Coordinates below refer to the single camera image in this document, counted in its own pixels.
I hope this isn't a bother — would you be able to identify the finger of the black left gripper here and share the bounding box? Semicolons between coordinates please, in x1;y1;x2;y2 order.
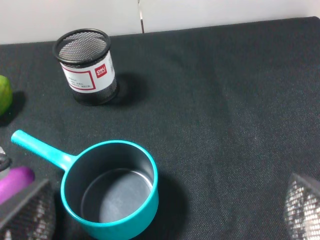
0;147;12;172

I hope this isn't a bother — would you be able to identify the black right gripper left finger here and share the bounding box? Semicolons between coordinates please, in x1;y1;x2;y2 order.
0;179;56;240

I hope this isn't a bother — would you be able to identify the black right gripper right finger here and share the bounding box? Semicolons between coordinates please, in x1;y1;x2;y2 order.
283;173;320;240

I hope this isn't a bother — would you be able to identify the purple toy eggplant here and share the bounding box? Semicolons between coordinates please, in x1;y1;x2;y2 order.
0;166;35;204

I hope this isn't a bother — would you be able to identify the green lime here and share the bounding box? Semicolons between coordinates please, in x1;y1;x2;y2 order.
0;75;13;116

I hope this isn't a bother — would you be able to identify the teal saucepan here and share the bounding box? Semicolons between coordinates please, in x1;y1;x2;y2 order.
11;130;159;240

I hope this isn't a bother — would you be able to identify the black tablecloth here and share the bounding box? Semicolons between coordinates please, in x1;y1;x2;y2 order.
0;17;320;240

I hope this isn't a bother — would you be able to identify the black mesh pen holder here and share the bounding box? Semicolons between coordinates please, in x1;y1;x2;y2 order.
52;28;120;106

